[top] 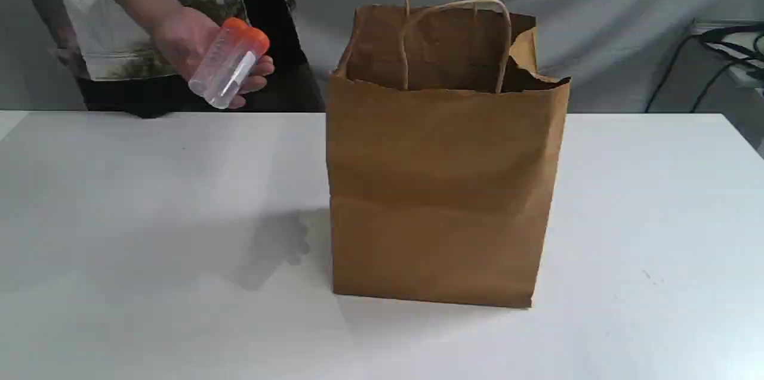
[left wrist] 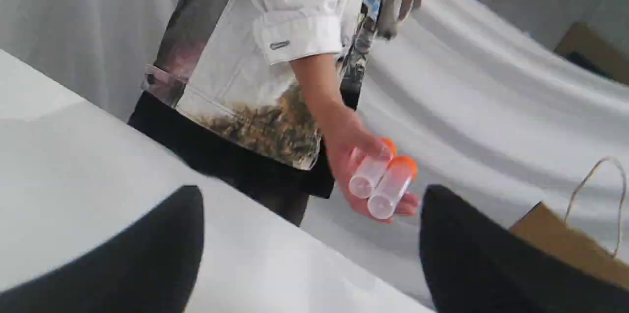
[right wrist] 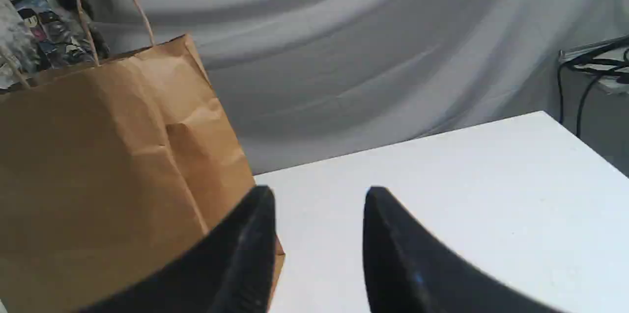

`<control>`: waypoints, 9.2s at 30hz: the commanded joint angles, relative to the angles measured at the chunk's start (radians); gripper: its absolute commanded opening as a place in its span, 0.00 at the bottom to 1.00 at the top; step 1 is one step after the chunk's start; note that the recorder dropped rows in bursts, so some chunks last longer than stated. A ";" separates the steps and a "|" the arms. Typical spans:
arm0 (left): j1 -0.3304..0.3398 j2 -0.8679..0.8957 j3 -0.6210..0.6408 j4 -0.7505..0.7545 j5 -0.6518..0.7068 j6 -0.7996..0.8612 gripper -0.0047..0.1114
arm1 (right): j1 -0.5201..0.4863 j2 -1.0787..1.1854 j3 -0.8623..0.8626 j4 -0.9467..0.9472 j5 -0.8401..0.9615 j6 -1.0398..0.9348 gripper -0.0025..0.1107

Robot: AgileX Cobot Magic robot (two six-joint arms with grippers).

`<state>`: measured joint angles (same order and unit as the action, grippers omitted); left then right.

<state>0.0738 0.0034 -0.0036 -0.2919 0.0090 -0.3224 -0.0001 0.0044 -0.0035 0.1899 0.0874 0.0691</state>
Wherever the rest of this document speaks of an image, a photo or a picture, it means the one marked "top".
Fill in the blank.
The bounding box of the person's right hand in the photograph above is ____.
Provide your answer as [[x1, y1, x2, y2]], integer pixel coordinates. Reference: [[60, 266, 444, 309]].
[[150, 7, 275, 109]]

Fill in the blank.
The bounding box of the clear vial orange cap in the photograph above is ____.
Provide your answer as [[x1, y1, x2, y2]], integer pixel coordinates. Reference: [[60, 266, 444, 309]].
[[188, 17, 249, 108], [199, 26, 270, 109]]

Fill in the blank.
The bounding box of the black cable bundle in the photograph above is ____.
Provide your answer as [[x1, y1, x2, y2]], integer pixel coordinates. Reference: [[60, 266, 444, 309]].
[[645, 22, 764, 113]]

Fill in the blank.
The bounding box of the brown paper bag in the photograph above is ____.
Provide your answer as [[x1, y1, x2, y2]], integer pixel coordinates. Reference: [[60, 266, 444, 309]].
[[326, 0, 571, 308]]

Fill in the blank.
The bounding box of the person in white shirt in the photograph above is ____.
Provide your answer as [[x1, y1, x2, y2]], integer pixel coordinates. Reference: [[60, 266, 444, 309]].
[[31, 0, 325, 119]]

